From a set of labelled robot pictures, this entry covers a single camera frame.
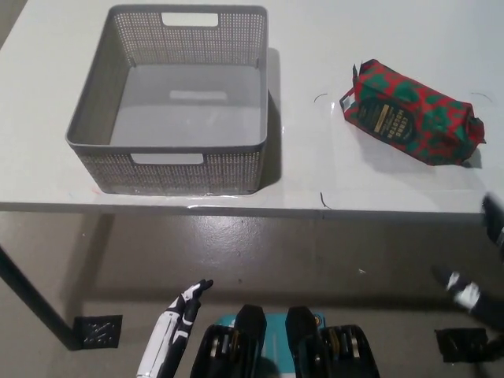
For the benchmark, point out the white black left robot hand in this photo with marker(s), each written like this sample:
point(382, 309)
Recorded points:
point(163, 334)

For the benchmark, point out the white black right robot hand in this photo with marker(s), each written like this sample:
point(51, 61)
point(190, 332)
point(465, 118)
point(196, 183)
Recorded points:
point(466, 293)

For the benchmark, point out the red green coffee bean bag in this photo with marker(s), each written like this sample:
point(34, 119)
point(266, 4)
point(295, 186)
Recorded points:
point(413, 118)

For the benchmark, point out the grey perforated plastic basket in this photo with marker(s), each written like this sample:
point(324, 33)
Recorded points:
point(173, 173)

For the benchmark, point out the black metal table leg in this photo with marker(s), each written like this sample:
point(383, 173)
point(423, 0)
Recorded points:
point(39, 299)

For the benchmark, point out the black floor tape patch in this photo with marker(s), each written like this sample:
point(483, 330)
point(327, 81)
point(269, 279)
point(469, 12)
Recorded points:
point(98, 330)
point(460, 344)

